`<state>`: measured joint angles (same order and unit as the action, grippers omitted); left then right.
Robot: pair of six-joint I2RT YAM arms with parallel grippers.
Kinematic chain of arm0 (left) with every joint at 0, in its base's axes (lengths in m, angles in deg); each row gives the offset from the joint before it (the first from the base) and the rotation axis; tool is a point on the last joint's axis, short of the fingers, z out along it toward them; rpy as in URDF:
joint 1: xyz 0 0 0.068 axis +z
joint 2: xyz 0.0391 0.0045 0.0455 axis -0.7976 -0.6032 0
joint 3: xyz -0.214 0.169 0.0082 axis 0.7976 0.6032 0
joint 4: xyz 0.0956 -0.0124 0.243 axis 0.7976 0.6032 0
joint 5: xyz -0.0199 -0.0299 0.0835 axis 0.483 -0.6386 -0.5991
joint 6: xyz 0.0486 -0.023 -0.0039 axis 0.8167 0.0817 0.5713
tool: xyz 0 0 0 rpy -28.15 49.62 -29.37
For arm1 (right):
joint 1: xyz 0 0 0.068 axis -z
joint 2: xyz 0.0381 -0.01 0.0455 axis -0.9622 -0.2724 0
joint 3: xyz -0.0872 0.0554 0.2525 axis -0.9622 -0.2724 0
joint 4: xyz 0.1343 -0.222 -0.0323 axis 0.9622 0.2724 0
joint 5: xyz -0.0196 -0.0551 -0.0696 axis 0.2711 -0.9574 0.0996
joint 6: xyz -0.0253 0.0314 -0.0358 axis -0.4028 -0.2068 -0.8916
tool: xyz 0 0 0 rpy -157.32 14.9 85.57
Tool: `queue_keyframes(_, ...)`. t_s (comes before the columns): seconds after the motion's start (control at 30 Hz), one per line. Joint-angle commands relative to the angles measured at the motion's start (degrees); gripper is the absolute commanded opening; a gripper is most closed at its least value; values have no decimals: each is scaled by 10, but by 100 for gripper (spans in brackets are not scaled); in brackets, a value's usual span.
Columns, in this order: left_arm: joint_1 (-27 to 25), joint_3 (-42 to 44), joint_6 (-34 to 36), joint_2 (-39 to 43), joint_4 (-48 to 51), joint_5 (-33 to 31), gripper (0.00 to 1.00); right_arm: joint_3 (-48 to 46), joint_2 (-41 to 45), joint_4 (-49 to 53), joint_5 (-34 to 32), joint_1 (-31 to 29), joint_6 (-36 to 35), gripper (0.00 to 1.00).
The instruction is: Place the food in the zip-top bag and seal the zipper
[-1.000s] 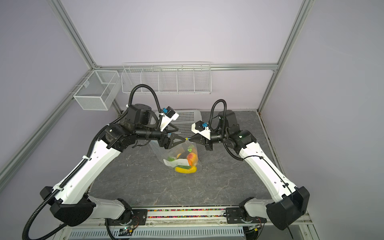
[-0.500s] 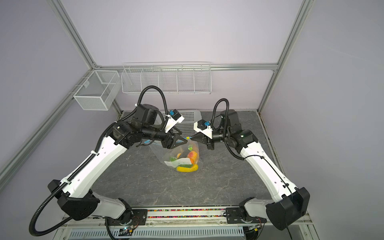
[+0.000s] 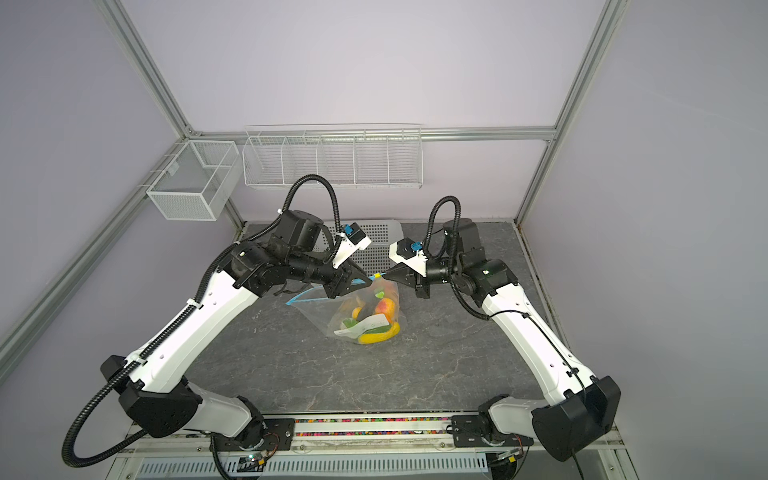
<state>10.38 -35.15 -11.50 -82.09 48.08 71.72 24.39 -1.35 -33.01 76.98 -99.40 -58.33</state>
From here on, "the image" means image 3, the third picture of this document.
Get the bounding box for white perforated plastic basket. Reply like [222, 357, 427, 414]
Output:
[351, 219, 404, 276]

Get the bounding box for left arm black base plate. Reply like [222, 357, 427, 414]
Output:
[213, 417, 296, 452]

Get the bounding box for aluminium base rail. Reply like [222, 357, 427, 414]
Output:
[117, 411, 628, 458]

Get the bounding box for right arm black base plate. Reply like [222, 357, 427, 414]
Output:
[446, 413, 534, 448]

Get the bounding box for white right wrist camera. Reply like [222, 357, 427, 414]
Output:
[389, 237, 428, 277]

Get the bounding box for white wire wall shelf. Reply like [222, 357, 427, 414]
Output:
[242, 123, 424, 188]

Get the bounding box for clear zip bag blue zipper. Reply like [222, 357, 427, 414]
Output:
[286, 274, 404, 345]

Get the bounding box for white vent grille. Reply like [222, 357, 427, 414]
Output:
[136, 453, 490, 479]

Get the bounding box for aluminium frame profiles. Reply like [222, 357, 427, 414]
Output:
[0, 0, 631, 478]

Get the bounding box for yellow peach with red spot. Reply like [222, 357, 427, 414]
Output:
[374, 298, 398, 324]

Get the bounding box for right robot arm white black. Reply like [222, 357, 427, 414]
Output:
[383, 196, 621, 462]

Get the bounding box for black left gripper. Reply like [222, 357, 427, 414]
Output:
[290, 246, 374, 299]

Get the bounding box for white mesh wall box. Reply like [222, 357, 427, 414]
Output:
[147, 140, 243, 221]

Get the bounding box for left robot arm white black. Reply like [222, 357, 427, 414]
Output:
[61, 174, 371, 468]

